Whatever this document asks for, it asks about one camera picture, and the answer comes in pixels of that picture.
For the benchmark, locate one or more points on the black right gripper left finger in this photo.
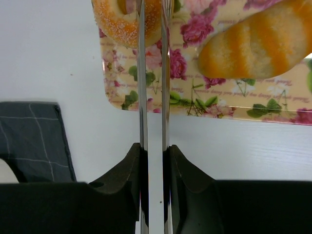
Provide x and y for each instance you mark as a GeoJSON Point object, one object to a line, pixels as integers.
{"type": "Point", "coordinates": [122, 198]}

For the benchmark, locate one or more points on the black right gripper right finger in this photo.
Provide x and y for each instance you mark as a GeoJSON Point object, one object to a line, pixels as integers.
{"type": "Point", "coordinates": [191, 204]}

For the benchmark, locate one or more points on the sugared donut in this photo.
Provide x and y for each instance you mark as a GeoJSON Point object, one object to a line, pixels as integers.
{"type": "Point", "coordinates": [122, 28]}

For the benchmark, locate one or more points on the metal bread tongs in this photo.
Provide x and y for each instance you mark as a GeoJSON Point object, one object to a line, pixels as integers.
{"type": "Point", "coordinates": [166, 11]}

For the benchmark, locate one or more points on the striped long bread roll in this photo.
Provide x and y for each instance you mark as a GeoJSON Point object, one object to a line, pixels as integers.
{"type": "Point", "coordinates": [264, 45]}

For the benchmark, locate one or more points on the dark checked placemat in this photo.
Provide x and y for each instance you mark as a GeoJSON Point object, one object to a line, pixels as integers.
{"type": "Point", "coordinates": [33, 141]}

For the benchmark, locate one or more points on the floral rectangular tray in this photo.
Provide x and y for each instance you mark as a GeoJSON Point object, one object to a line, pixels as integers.
{"type": "Point", "coordinates": [286, 98]}

